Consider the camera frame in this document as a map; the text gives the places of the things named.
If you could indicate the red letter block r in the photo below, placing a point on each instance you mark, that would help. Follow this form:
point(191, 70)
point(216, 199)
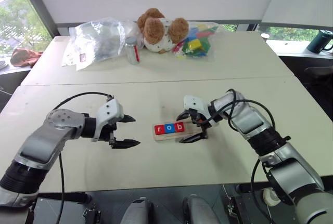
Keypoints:
point(159, 129)

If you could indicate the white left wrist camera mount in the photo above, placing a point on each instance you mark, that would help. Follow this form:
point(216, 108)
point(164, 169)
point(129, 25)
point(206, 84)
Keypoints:
point(110, 109)

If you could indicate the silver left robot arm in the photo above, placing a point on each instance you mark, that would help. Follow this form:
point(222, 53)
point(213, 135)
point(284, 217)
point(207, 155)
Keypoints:
point(59, 122)

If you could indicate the white tape roll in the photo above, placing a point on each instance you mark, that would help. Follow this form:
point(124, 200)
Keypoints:
point(270, 198)

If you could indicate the small white cup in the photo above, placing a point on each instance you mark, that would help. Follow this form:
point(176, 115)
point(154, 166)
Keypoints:
point(265, 36)

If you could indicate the red letter block b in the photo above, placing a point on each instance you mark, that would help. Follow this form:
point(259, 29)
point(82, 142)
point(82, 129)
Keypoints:
point(178, 127)

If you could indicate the black office chair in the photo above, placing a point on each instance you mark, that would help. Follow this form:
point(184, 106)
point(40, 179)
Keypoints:
point(320, 72)

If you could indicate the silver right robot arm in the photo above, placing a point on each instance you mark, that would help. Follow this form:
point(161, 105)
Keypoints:
point(249, 120)

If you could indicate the blue letter block o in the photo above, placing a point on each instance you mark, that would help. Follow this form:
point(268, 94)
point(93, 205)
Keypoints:
point(168, 128)

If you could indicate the dark green mug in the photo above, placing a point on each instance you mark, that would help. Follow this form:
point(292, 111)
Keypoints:
point(318, 40)

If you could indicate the brown cloth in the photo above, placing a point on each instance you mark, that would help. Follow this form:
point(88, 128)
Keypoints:
point(24, 56)

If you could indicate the wooden letter tray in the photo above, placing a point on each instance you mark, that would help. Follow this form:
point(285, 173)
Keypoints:
point(169, 136)

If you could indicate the clear jar with red label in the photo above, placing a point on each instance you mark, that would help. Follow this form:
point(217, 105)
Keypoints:
point(132, 51)

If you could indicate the black window pillar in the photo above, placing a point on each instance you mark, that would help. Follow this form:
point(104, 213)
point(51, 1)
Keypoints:
point(39, 3)

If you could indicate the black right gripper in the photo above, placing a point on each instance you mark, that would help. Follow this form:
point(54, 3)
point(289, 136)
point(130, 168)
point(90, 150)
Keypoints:
point(195, 116)

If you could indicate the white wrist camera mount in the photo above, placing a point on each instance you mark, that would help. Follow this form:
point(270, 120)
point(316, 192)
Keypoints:
point(193, 102)
point(110, 109)

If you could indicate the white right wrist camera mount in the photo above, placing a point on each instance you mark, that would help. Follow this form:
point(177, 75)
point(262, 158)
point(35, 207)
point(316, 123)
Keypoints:
point(193, 102)

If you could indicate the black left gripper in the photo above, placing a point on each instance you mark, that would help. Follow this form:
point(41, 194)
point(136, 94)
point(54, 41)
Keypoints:
point(108, 134)

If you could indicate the clear crumpled plastic bag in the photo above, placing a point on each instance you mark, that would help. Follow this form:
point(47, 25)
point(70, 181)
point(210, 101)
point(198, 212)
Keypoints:
point(99, 39)

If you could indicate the yellow toy block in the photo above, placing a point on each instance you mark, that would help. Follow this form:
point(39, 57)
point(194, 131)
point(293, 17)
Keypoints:
point(195, 44)

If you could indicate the brown and white plush toy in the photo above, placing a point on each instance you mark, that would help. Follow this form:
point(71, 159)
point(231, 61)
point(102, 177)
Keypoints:
point(156, 31)

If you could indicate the plastic bag of colourful blocks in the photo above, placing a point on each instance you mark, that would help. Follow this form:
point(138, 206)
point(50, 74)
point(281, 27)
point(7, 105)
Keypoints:
point(205, 42)

